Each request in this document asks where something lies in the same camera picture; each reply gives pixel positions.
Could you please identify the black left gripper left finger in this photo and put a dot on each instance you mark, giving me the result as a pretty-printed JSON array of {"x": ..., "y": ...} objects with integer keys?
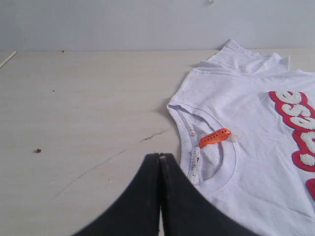
[{"x": 136, "y": 211}]

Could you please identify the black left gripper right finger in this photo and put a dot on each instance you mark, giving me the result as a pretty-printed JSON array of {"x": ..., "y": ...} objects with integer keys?
[{"x": 185, "y": 212}]

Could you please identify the orange ribbon tag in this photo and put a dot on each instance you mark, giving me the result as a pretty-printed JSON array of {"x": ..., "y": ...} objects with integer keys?
[{"x": 215, "y": 137}]

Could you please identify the white t-shirt red lettering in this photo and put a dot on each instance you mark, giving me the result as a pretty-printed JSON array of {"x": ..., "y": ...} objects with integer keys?
[{"x": 263, "y": 175}]

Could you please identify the white stick on table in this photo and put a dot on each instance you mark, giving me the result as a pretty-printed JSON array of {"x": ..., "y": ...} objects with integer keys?
[{"x": 7, "y": 59}]

